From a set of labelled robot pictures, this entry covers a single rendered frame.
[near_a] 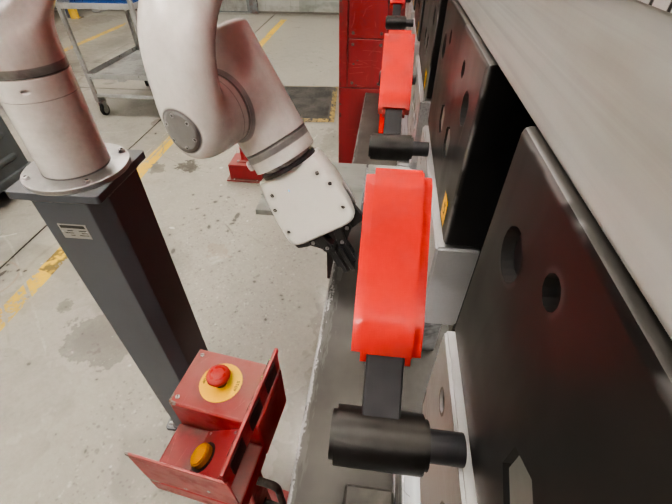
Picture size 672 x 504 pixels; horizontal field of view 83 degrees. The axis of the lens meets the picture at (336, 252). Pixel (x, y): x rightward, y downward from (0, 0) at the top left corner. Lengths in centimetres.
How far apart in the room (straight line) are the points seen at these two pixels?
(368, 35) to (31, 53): 101
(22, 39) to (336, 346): 65
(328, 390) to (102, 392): 133
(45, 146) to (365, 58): 104
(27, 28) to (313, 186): 50
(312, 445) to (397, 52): 45
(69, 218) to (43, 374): 117
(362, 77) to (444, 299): 134
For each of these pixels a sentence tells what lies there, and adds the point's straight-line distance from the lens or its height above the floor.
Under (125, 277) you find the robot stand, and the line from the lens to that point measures 95.
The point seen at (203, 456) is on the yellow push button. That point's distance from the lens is 72.
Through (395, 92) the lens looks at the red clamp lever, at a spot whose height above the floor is 129.
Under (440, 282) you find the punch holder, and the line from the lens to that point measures 22.
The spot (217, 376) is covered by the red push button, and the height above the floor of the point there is 81.
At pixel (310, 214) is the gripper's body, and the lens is 50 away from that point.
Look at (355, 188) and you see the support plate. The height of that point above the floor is 100.
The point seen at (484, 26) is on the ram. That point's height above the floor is 135.
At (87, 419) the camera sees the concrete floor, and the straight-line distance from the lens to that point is 176.
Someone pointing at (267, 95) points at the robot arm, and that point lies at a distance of 46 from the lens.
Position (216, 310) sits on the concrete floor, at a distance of 187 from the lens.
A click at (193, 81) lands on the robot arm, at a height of 127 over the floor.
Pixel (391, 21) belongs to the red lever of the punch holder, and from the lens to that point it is 65.
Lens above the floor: 138
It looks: 42 degrees down
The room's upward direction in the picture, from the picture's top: straight up
